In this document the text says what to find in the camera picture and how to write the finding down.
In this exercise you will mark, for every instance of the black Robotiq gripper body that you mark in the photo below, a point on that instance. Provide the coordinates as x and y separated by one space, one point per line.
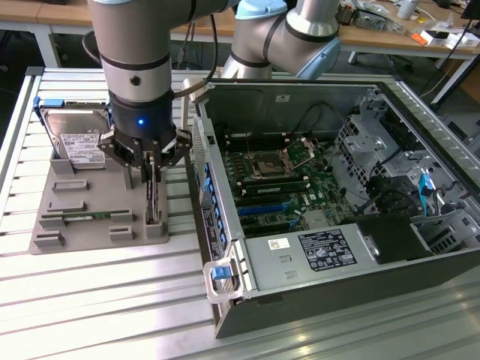
142 116

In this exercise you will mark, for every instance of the Nvidia graphics card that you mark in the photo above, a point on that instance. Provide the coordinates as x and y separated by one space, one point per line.
153 204

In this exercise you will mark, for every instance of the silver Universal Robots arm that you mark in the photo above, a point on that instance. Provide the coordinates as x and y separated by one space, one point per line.
131 56

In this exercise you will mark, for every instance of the beige corner fixture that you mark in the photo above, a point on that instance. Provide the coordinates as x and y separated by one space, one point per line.
186 112

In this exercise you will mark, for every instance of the blue card retention clip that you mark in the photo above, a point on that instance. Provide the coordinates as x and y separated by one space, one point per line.
224 239
214 201
207 183
218 213
206 167
221 225

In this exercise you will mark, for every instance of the silver hard disk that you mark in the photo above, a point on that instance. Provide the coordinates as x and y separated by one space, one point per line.
75 146

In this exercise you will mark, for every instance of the thin socket locking lever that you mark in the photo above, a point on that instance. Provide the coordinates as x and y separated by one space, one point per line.
249 142

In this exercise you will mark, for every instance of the blue disk caddy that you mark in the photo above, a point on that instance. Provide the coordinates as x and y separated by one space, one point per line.
52 102

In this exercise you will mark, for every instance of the green RAM stick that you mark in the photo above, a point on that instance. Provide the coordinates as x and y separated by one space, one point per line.
88 216

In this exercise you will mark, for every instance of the grey parts rack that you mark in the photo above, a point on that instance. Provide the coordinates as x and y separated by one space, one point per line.
93 232

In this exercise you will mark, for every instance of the CPU socket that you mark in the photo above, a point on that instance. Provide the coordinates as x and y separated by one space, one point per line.
268 165

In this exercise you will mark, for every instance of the blue expansion slot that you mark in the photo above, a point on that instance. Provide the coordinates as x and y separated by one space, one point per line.
262 210

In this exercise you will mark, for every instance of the black RAM stick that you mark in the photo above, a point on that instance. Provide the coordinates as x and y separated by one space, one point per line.
277 188

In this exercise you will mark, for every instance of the open metal socket cover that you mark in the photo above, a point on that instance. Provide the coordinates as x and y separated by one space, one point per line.
288 153

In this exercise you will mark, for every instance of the blue case latch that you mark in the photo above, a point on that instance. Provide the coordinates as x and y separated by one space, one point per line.
219 272

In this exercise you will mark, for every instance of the green Dell motherboard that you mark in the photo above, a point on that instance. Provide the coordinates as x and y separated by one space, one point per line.
330 180

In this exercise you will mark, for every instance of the silver chipset heatsink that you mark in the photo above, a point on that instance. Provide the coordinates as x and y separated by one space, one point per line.
317 220

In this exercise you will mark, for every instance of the clear corner fixture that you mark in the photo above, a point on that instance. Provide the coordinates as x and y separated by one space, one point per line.
221 298

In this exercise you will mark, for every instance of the grey power supply unit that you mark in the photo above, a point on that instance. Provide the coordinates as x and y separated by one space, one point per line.
277 270

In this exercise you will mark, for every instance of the cluttered wooden desk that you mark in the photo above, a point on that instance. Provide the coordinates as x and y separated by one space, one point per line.
375 37

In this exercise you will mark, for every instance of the grey electronic device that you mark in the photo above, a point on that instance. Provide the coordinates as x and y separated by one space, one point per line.
371 20

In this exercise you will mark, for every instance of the open black PC case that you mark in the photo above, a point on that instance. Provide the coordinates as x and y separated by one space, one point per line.
375 300

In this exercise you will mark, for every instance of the white cylinder container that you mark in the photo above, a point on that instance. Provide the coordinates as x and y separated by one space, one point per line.
408 9

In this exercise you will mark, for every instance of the grey metal disk bay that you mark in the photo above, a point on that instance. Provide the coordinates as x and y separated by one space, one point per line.
442 216

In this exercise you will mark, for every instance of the orange white black box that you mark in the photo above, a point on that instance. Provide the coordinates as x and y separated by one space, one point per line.
431 37

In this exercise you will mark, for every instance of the grey computer case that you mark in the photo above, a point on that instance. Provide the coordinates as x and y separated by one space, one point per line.
465 131

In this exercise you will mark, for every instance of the white small box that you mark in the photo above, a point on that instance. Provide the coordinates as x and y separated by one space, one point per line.
461 40

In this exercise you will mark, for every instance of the black monitor stand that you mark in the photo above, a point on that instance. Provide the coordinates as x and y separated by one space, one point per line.
470 9

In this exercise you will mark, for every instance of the wooden desk white frame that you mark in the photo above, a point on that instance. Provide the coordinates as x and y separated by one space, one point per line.
37 15

